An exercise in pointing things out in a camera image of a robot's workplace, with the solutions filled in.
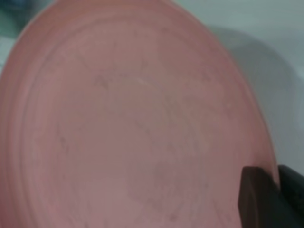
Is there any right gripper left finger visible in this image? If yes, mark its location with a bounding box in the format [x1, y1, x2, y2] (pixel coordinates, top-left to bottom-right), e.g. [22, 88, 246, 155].
[238, 166, 281, 228]

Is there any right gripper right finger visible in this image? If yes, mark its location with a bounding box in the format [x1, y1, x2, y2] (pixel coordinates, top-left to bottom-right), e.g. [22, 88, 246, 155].
[277, 164, 304, 228]

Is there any pink plate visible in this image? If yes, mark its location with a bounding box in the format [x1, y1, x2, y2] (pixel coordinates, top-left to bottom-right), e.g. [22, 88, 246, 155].
[0, 0, 280, 228]

